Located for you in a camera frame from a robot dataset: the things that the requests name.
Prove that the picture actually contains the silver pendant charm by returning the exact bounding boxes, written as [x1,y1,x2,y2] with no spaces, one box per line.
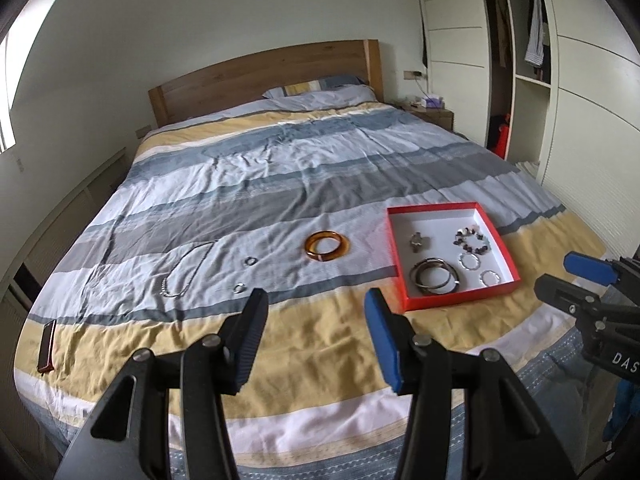
[409,232,431,254]

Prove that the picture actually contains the window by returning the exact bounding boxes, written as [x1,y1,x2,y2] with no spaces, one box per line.
[1,3,48,152]

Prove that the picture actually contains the striped duvet cover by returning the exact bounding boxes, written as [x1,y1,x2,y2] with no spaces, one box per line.
[13,101,614,479]

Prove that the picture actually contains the smartphone in red case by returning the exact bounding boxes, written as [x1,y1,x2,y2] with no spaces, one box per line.
[37,320,56,374]

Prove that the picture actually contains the wooden nightstand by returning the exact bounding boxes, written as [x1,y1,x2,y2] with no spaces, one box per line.
[400,104,454,132]

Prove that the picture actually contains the twisted silver hoop earring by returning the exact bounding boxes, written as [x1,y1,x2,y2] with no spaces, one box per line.
[478,270,502,287]

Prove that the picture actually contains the red object in wardrobe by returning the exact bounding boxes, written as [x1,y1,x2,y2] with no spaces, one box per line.
[488,114,511,159]

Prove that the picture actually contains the hanging clothes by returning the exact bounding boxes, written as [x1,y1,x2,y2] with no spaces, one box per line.
[524,0,550,70]

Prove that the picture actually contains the purple tissue box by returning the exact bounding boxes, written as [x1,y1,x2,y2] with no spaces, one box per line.
[421,94,445,110]

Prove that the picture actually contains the thin silver bangle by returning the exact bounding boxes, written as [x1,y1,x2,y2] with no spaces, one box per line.
[410,258,460,295]

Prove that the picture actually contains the wooden headboard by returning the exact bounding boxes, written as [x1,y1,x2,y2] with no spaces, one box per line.
[149,39,384,127]

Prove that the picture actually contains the red jewelry box tray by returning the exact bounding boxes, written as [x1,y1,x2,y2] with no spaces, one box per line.
[386,202,521,312]

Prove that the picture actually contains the amber resin bangle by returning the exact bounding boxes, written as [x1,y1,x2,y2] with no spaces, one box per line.
[304,230,349,262]

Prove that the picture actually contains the white wardrobe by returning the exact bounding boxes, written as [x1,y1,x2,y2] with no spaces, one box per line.
[419,0,639,256]

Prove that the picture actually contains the dark metal bangle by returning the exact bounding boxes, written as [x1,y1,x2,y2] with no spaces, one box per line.
[409,258,454,294]

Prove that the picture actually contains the grey pillow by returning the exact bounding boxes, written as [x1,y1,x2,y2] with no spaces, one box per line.
[262,75,378,112]

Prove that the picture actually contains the silver chain necklace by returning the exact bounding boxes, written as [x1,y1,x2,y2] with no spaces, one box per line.
[159,238,217,299]

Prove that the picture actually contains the dark beaded bracelet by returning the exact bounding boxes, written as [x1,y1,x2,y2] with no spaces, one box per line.
[452,225,494,256]

